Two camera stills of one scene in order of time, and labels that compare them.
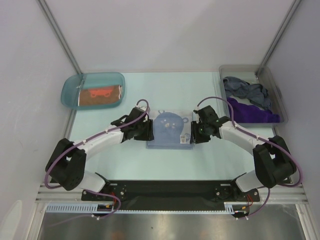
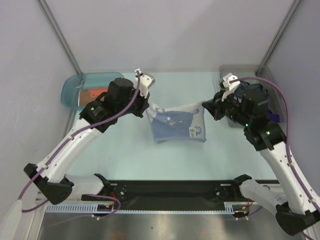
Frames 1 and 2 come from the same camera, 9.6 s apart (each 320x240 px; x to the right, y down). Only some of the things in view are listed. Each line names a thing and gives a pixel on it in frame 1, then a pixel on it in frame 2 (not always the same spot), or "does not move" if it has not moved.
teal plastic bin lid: [94, 90] does not move
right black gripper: [195, 132] -> [217, 109]
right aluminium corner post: [280, 31] does not move
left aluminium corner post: [61, 34] does not move
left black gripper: [148, 135] -> [144, 105]
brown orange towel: [99, 95] does not move
